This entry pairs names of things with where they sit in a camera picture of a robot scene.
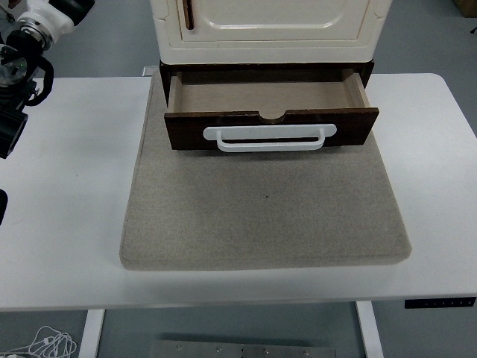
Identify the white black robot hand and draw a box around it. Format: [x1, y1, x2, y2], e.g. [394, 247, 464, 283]
[16, 0, 96, 37]

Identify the dark drawer with white handle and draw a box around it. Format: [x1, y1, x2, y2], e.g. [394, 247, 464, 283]
[163, 68, 380, 154]

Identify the cream plastic cabinet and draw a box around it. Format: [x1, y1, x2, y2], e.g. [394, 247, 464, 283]
[149, 0, 392, 65]

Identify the beige fabric mat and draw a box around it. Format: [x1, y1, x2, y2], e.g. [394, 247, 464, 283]
[119, 70, 412, 271]

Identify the white table leg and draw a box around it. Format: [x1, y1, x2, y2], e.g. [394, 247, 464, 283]
[78, 309, 106, 358]
[355, 301, 385, 358]

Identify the brown cardboard box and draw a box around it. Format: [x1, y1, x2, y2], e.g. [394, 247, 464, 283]
[452, 0, 477, 18]

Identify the black table control panel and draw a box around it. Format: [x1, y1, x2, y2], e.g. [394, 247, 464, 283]
[404, 296, 477, 310]

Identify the white cable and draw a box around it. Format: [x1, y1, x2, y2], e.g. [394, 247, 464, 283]
[0, 325, 78, 358]

